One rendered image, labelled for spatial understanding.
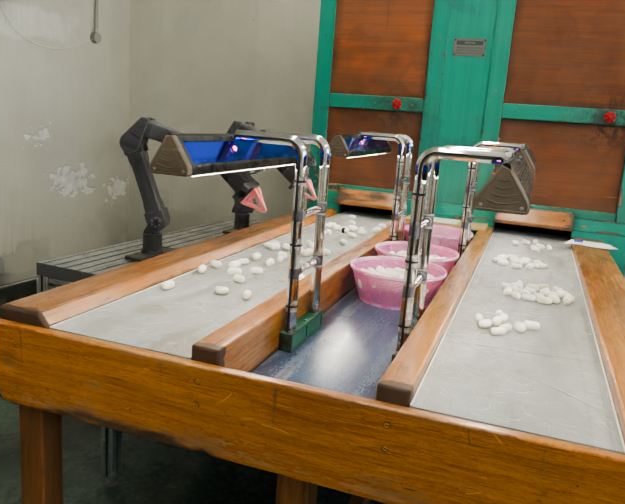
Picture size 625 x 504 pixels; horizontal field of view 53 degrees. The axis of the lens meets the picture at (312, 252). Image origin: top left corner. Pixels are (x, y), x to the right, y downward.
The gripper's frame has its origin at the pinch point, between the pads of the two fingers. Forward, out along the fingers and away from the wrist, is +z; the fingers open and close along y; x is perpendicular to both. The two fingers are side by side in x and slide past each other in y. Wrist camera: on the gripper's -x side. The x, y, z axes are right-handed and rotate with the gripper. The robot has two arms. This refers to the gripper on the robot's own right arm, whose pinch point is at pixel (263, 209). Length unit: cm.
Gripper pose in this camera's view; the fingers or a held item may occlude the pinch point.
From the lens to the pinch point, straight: 202.1
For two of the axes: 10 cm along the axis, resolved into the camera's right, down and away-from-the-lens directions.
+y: 3.4, -1.8, 9.3
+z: 6.7, 7.3, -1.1
